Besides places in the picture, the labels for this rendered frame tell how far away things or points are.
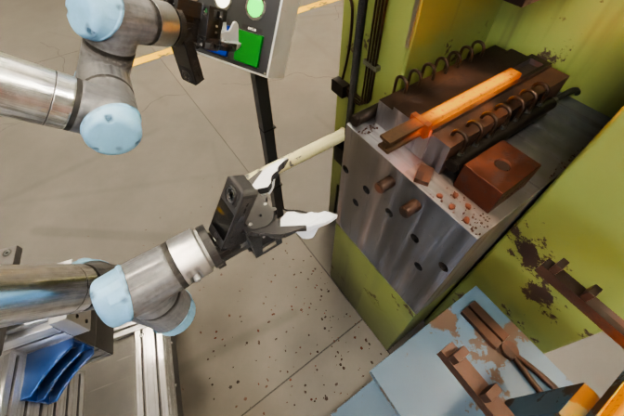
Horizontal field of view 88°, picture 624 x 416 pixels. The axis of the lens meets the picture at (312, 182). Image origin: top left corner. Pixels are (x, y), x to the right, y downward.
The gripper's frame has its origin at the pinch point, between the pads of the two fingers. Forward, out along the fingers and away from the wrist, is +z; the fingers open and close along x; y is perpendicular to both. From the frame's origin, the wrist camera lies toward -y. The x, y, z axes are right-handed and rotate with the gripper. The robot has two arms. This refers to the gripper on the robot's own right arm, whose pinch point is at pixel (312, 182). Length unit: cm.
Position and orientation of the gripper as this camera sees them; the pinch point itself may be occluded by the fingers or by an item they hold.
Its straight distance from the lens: 55.6
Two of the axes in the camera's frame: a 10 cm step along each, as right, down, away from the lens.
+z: 8.2, -4.5, 3.5
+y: 0.0, 6.2, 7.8
